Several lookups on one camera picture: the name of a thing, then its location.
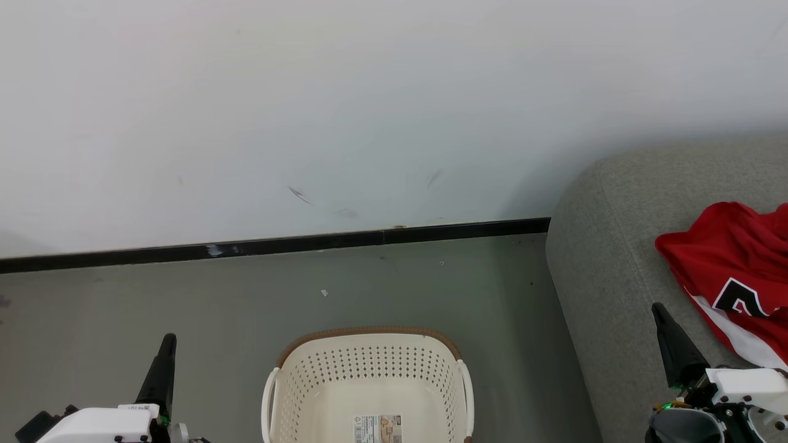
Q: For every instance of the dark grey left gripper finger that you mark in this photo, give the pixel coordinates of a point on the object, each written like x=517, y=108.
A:
x=159, y=375

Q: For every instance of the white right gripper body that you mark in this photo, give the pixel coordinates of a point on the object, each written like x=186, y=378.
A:
x=751, y=384

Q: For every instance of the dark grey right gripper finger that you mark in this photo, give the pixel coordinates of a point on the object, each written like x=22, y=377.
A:
x=678, y=349

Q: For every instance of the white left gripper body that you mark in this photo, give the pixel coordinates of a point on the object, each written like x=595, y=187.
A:
x=98, y=426

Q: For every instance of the red and white jersey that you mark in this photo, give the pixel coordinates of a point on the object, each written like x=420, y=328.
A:
x=732, y=258

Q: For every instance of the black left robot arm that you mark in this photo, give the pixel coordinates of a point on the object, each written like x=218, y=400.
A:
x=40, y=426

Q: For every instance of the grey fabric sofa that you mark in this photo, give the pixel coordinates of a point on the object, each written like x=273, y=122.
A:
x=615, y=258

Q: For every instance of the cream perforated laundry basket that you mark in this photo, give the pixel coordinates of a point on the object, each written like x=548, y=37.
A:
x=369, y=375

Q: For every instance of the product label sticker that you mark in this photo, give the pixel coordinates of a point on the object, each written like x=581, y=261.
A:
x=377, y=429

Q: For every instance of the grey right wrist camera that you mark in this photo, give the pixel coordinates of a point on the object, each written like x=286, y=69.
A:
x=686, y=427

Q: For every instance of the black wall baseboard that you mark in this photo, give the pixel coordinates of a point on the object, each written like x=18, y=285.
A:
x=277, y=243

